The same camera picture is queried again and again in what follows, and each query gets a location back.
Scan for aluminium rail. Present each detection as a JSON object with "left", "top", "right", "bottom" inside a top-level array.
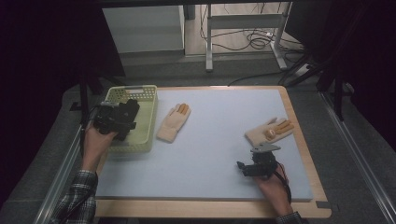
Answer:
[
  {"left": 32, "top": 101, "right": 98, "bottom": 224},
  {"left": 319, "top": 91, "right": 396, "bottom": 224}
]

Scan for white metal desk frame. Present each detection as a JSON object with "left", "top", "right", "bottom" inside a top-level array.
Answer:
[{"left": 205, "top": 3, "right": 292, "bottom": 73}]

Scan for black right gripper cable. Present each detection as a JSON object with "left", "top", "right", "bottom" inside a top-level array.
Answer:
[{"left": 274, "top": 161, "right": 293, "bottom": 205}]

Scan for pale green plastic basket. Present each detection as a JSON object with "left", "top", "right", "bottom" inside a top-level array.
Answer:
[{"left": 104, "top": 84, "right": 159, "bottom": 154}]

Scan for dark curtain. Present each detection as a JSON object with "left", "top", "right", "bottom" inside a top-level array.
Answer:
[
  {"left": 0, "top": 0, "right": 126, "bottom": 206},
  {"left": 284, "top": 0, "right": 396, "bottom": 153}
]

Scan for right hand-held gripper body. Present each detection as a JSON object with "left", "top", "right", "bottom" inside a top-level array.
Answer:
[{"left": 248, "top": 142, "right": 282, "bottom": 179}]

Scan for black metal stand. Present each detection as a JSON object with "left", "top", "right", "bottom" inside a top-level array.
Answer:
[
  {"left": 317, "top": 62, "right": 347, "bottom": 122},
  {"left": 78, "top": 72, "right": 126, "bottom": 125}
]

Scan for white foam mat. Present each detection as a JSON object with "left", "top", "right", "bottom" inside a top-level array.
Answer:
[{"left": 94, "top": 88, "right": 314, "bottom": 203}]

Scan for person's right hand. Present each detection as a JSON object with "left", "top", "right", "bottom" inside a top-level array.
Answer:
[{"left": 253, "top": 162, "right": 292, "bottom": 217}]

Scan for tangle of black floor cables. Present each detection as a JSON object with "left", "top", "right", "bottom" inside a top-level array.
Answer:
[{"left": 200, "top": 3, "right": 305, "bottom": 53}]

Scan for white cabinet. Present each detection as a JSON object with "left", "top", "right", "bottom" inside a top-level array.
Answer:
[{"left": 102, "top": 5, "right": 186, "bottom": 54}]

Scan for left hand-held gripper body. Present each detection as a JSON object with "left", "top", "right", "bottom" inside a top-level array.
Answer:
[{"left": 92, "top": 101, "right": 129, "bottom": 135}]

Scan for black tripod legs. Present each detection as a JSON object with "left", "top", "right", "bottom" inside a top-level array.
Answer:
[{"left": 277, "top": 54, "right": 328, "bottom": 89}]

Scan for person's left hand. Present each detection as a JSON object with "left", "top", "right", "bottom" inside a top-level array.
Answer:
[{"left": 81, "top": 121, "right": 119, "bottom": 173}]

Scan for cream knit glove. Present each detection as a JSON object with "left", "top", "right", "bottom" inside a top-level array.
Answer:
[
  {"left": 156, "top": 103, "right": 191, "bottom": 144},
  {"left": 244, "top": 117, "right": 295, "bottom": 147}
]

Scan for black floor cable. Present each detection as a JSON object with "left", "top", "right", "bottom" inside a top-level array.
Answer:
[{"left": 228, "top": 70, "right": 285, "bottom": 87}]

